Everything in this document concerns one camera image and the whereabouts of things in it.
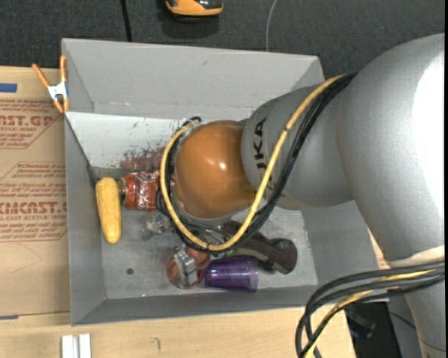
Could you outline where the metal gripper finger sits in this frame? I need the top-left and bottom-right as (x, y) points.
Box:
(184, 258), (200, 289)
(173, 252), (190, 276)

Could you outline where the red-orange clear round thing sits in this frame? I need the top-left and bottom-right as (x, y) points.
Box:
(166, 247), (211, 291)

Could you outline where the purple clear plastic cup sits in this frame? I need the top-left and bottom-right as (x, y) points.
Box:
(203, 256), (261, 294)

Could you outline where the grey metal bin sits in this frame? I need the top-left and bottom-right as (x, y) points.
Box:
(60, 38), (382, 327)

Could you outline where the clear glass thing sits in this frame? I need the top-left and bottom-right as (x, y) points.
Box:
(144, 214), (174, 235)

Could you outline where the dark brown soft toy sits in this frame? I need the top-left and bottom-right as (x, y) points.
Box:
(222, 219), (298, 275)

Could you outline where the crushed red drink can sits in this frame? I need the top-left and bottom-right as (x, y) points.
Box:
(118, 170), (162, 213)

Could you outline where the yellow toy corn cob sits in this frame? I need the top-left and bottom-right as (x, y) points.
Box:
(94, 177), (123, 245)

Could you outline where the brown cardboard board, red print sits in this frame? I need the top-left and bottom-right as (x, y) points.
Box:
(0, 64), (72, 322)

